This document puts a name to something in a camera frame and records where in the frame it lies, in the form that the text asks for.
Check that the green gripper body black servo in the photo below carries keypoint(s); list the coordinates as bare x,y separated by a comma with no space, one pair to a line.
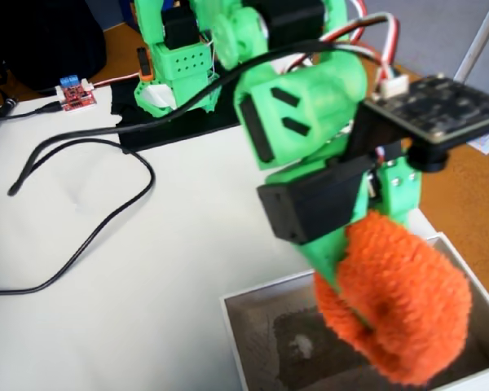
299,208

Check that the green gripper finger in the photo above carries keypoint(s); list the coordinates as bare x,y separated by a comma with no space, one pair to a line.
403,191
326,256

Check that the orange fuzzy cloth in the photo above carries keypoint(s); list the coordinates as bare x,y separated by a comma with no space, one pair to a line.
399,293

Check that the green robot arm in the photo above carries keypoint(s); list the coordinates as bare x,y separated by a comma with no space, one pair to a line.
330,85

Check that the white cardboard box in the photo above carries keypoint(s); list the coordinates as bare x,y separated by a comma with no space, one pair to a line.
269,297

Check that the white metal pole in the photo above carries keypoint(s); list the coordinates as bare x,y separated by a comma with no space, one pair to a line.
476,45

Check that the white red servo lead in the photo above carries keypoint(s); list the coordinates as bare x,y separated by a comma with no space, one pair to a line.
114,80

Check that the red circuit board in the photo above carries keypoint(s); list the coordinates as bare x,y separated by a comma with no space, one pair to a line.
75,97

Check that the dark blue chair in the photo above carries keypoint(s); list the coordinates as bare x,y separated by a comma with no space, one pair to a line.
110,12

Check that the black bag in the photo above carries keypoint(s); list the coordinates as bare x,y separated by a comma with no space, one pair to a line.
24,32

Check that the black wrist camera board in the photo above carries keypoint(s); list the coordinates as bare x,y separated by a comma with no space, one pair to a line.
444,110

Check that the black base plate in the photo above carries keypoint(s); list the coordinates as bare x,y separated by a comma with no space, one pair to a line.
167,136

